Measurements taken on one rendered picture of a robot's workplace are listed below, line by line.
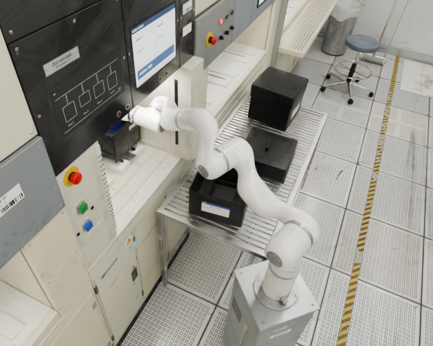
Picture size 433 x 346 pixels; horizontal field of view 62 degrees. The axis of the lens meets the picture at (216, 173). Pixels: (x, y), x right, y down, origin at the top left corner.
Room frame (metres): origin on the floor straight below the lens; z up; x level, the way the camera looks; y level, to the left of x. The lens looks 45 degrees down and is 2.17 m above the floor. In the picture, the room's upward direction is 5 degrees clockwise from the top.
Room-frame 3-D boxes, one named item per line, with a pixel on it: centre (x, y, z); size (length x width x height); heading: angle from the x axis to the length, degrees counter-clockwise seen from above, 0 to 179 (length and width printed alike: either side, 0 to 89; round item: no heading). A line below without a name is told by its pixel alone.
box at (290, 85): (2.06, -0.35, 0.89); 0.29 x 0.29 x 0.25; 65
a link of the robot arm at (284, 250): (0.74, -0.28, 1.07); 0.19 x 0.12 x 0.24; 140
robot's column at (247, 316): (0.76, -0.30, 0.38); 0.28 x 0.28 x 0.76; 24
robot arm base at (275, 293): (0.76, -0.30, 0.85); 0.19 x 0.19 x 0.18
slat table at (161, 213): (1.63, -0.23, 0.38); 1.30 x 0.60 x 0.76; 159
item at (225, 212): (1.23, -0.04, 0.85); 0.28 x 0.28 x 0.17; 78
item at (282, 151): (1.58, -0.28, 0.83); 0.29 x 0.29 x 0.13; 71
